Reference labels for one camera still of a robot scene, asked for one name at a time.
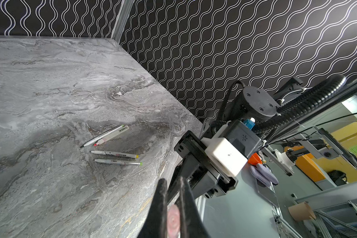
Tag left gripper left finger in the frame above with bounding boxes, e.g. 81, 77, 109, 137
137, 178, 168, 238

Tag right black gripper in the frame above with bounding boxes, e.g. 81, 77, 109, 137
168, 131, 238, 203

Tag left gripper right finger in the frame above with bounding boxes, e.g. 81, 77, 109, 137
178, 180, 210, 238

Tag pink translucent pen cap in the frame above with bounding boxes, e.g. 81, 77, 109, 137
167, 204, 180, 238

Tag pink pen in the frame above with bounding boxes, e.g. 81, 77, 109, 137
94, 126, 130, 146

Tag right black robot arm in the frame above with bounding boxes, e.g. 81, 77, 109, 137
168, 77, 306, 201

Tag yellow ended pen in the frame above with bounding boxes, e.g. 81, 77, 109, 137
90, 150, 139, 159

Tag green ended pen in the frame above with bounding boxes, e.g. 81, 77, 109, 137
94, 159, 143, 166

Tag black tipped pen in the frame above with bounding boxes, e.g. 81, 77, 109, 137
79, 125, 125, 148

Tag purple cloth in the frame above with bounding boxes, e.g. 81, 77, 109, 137
250, 164, 279, 187

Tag orange box background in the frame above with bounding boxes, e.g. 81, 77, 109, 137
281, 121, 357, 190

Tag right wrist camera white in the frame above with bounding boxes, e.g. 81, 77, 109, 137
201, 118, 261, 177

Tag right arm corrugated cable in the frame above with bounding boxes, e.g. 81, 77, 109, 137
209, 74, 347, 140

